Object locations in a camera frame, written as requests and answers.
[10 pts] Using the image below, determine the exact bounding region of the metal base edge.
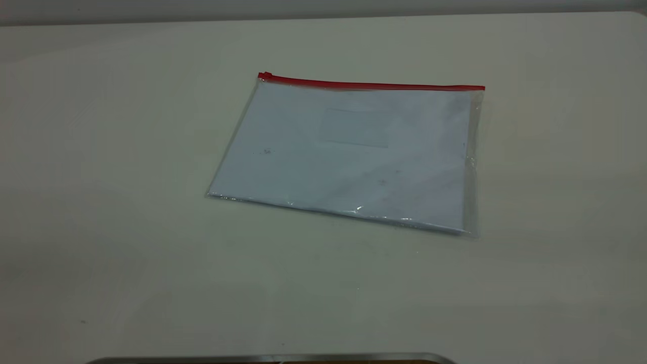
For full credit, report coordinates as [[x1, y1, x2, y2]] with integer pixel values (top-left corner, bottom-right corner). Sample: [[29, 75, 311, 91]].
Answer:
[[85, 352, 456, 364]]

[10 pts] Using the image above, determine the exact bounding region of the white paper stack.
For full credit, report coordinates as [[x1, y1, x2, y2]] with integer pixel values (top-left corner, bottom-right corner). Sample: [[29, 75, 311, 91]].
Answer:
[[209, 83, 474, 234]]

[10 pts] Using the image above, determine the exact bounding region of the clear plastic zipper bag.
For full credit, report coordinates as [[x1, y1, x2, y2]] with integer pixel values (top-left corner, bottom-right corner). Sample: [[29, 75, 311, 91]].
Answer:
[[205, 72, 486, 238]]

